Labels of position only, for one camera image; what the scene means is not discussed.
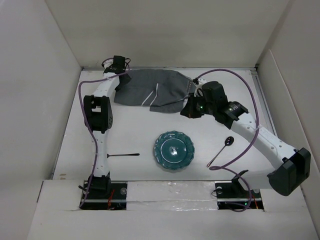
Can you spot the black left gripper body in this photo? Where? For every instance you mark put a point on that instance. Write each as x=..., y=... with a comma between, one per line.
x=123, y=82

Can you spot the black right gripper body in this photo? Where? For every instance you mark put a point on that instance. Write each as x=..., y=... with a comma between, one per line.
x=197, y=107

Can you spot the grey striped cloth placemat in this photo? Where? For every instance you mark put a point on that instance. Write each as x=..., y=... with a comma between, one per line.
x=163, y=91

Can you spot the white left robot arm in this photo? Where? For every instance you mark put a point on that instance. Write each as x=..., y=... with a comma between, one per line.
x=98, y=118

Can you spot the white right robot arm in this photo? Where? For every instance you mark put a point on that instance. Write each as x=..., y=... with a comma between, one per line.
x=291, y=166

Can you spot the dark metal spoon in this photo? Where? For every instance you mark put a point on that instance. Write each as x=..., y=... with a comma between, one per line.
x=228, y=142

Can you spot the teal ceramic plate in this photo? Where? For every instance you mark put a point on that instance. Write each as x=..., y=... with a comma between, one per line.
x=174, y=150

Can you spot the silver metal fork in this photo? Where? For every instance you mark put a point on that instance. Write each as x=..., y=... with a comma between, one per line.
x=119, y=155

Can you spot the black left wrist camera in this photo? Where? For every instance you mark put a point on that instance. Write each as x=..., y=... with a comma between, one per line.
x=119, y=64

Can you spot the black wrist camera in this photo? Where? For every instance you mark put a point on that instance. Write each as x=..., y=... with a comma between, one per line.
x=213, y=92
x=119, y=64

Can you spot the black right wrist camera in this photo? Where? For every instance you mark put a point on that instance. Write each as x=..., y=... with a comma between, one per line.
x=213, y=92

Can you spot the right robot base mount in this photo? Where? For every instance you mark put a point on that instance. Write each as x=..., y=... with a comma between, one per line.
x=231, y=195

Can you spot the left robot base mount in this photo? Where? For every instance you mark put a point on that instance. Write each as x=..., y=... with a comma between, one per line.
x=103, y=194

